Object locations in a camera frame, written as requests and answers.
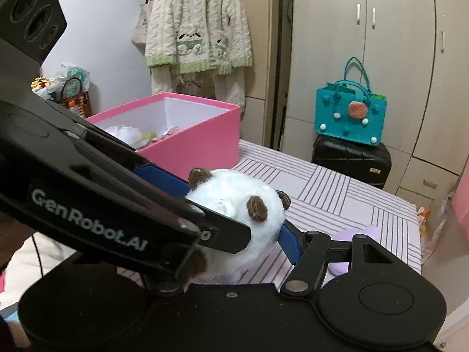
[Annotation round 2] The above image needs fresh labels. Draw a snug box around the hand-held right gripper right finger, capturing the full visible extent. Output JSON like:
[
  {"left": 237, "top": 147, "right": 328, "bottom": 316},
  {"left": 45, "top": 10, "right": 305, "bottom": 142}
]
[{"left": 278, "top": 220, "right": 395, "bottom": 295}]

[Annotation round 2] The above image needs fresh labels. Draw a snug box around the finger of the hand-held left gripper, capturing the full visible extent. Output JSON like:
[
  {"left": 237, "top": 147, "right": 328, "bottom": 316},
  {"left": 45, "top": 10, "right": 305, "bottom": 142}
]
[
  {"left": 185, "top": 199, "right": 252, "bottom": 254},
  {"left": 46, "top": 100, "right": 189, "bottom": 199}
]

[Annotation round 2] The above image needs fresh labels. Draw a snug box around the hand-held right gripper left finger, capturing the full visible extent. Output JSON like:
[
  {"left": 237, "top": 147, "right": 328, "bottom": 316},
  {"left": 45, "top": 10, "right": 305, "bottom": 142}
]
[{"left": 145, "top": 275, "right": 187, "bottom": 298}]

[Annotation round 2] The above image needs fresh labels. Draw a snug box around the white brown panda plush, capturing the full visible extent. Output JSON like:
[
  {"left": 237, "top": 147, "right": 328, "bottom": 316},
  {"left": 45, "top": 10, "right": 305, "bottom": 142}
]
[{"left": 176, "top": 167, "right": 292, "bottom": 285}]

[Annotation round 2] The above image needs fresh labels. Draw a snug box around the pink cardboard box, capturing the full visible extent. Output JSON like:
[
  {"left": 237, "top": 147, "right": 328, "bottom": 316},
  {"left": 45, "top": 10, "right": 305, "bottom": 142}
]
[{"left": 85, "top": 93, "right": 241, "bottom": 181}]

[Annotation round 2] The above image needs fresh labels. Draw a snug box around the white mesh bath sponge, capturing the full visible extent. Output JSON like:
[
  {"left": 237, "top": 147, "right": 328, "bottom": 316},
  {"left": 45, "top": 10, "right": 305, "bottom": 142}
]
[{"left": 104, "top": 125, "right": 145, "bottom": 143}]

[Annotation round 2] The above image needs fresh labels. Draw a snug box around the purple plush toy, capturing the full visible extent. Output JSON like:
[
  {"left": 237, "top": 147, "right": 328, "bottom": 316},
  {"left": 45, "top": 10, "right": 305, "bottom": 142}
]
[{"left": 327, "top": 225, "right": 382, "bottom": 275}]

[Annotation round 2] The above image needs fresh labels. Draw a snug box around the striped sheet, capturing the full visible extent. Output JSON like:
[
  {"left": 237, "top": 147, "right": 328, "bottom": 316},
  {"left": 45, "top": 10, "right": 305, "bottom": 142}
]
[{"left": 117, "top": 139, "right": 424, "bottom": 287}]

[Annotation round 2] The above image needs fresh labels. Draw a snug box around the woven basket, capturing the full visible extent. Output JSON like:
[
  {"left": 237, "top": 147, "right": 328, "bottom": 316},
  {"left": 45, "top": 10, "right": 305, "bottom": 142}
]
[{"left": 59, "top": 78, "right": 91, "bottom": 118}]

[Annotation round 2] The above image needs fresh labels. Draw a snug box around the black suitcase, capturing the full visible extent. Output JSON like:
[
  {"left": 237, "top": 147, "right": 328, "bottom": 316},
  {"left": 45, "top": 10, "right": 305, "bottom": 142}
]
[{"left": 311, "top": 134, "right": 392, "bottom": 190}]

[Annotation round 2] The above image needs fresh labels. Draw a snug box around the white plastic bag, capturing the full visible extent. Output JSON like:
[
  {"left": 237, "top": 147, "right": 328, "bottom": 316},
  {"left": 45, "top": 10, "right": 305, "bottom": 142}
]
[{"left": 59, "top": 62, "right": 90, "bottom": 92}]

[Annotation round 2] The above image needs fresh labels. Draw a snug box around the teal felt handbag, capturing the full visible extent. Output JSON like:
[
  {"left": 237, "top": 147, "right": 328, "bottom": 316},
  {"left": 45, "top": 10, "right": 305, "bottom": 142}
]
[{"left": 315, "top": 57, "right": 388, "bottom": 148}]

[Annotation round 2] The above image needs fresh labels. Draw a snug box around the beige tote bag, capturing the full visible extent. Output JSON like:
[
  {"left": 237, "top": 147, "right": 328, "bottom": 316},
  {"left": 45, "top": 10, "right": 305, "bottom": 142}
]
[{"left": 131, "top": 2, "right": 154, "bottom": 46}]

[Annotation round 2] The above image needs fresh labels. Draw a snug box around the cream knitted cardigan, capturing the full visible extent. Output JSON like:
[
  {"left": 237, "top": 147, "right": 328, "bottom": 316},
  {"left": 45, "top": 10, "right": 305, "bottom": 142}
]
[{"left": 145, "top": 0, "right": 253, "bottom": 109}]

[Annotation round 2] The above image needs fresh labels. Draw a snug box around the pink paper bag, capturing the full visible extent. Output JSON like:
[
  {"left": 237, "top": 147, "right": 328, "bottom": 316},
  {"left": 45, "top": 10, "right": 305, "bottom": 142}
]
[{"left": 452, "top": 176, "right": 469, "bottom": 228}]

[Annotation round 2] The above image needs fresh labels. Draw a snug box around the beige wardrobe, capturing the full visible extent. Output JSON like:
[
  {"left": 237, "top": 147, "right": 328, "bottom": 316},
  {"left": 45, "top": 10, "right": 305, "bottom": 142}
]
[{"left": 245, "top": 0, "right": 469, "bottom": 206}]

